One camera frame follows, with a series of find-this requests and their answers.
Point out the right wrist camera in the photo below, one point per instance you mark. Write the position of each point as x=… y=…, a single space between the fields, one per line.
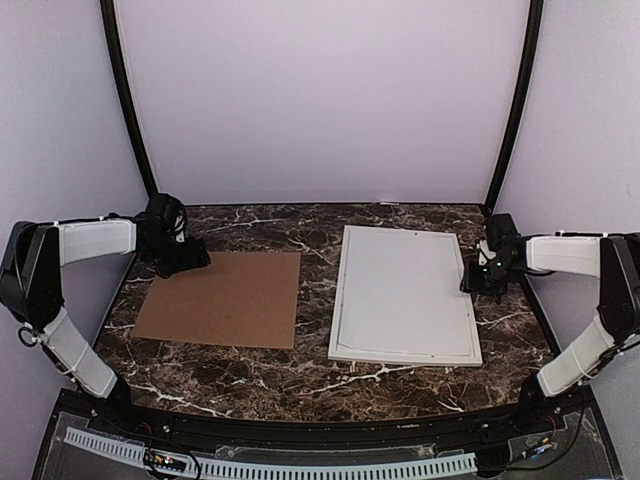
x=499 y=230

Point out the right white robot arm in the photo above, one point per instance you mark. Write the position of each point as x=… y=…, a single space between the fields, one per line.
x=593 y=295

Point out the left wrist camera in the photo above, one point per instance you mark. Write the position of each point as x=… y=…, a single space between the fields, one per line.
x=168 y=215

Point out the landscape photo print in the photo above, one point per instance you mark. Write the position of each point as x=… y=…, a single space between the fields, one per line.
x=405 y=295

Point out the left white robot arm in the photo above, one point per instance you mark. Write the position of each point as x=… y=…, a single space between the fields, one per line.
x=32 y=284

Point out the white slotted cable duct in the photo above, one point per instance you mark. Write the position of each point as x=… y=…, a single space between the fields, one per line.
x=130 y=453

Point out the left black corner post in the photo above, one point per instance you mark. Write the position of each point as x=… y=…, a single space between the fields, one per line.
x=126 y=101

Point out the black front rail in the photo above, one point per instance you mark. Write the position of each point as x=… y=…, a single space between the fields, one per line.
x=482 y=429

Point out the brown cardboard backing board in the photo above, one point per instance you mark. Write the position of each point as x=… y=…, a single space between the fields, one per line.
x=242 y=299

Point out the right black corner post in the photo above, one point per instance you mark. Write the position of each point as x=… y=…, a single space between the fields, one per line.
x=516 y=111

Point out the black corner post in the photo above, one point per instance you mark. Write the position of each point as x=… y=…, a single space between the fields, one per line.
x=126 y=101
x=516 y=111

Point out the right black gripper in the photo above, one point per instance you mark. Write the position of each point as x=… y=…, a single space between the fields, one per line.
x=470 y=281

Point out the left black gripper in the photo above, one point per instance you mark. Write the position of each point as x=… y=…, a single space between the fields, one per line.
x=195 y=258

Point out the small circuit board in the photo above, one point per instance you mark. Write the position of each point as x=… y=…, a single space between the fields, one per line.
x=163 y=462

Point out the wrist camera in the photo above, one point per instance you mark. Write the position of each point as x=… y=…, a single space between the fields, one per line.
x=499 y=230
x=168 y=215

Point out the white picture frame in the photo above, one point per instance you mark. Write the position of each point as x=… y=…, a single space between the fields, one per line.
x=340 y=300

